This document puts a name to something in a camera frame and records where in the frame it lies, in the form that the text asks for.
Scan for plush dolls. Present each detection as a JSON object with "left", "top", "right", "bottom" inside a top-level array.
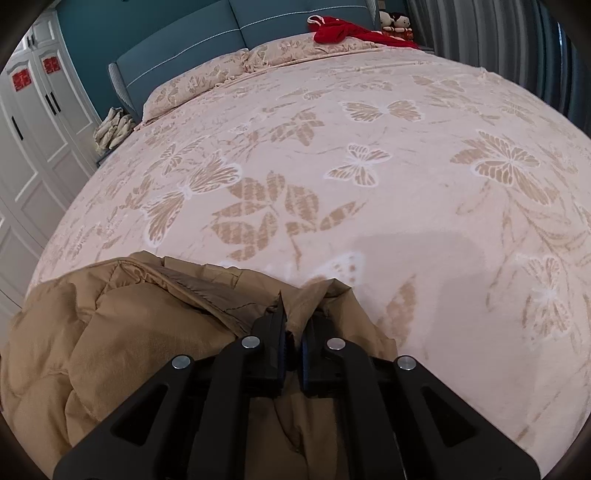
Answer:
[{"left": 379, "top": 10, "right": 416, "bottom": 42}]

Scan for white wardrobe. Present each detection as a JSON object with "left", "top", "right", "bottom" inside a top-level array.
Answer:
[{"left": 0, "top": 11, "right": 105, "bottom": 319}]

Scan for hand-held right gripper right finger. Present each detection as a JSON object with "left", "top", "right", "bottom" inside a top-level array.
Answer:
[{"left": 301, "top": 311, "right": 541, "bottom": 480}]

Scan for pile of cream clothes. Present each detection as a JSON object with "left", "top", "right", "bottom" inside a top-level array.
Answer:
[{"left": 92, "top": 107, "right": 137, "bottom": 153}]

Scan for bed with floral cover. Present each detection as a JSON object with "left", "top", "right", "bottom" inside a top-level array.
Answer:
[{"left": 25, "top": 32, "right": 591, "bottom": 476}]

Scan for tan quilted jacket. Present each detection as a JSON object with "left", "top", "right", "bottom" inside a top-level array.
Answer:
[{"left": 0, "top": 250, "right": 399, "bottom": 480}]

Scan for butterfly print pillow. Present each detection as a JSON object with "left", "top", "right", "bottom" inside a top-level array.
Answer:
[
  {"left": 142, "top": 50, "right": 250, "bottom": 124},
  {"left": 245, "top": 31, "right": 377, "bottom": 75}
]

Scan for blue upholstered headboard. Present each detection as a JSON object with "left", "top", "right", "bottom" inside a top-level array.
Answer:
[{"left": 108, "top": 0, "right": 377, "bottom": 123}]

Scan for grey curtain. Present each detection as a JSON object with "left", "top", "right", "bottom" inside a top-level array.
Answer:
[{"left": 406, "top": 0, "right": 591, "bottom": 125}]

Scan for red garment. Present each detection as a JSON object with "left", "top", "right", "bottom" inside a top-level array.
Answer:
[{"left": 308, "top": 15, "right": 421, "bottom": 49}]

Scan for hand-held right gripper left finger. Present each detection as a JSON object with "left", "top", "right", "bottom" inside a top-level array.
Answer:
[{"left": 53, "top": 291, "right": 289, "bottom": 480}]

